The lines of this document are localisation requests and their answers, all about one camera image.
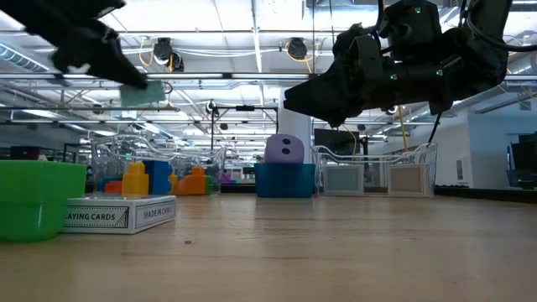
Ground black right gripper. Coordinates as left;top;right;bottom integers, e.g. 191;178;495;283
284;23;455;129

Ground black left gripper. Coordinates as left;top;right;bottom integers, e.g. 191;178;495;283
0;0;150;91

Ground light teal brick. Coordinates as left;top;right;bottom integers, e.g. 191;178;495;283
119;80;168;108

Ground purple foam die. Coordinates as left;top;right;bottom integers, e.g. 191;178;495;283
263;133;306;164

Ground large blue two-stud block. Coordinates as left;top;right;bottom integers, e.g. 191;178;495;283
142;159;174;195

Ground large green toy brick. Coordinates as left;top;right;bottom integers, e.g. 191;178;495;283
0;160;88;242

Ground black background monitor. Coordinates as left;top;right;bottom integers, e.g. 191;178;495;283
313;128;361;156

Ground white building pillar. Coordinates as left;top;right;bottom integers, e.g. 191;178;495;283
278;86;312;164

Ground clear plastic container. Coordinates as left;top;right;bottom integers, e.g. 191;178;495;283
90;134;227;195
310;142;438;199

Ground blue plastic bin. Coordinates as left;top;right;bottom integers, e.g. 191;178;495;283
253;162;316;199

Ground dark red background box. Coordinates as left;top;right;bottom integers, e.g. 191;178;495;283
10;145;41;161

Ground white emblem playing card deck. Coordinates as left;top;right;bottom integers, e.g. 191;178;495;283
61;195;177;235

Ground black background table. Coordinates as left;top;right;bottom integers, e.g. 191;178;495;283
434;185;537;205

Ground dark background monitor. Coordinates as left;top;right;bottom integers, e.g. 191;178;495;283
506;133;537;190

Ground thin black hanging cable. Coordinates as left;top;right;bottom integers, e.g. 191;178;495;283
310;0;316;131

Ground black background rig frame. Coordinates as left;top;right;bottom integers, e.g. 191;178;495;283
209;105;280;163

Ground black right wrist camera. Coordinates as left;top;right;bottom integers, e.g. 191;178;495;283
383;0;442;60

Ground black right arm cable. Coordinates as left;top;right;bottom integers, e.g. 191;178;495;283
426;112;442;144

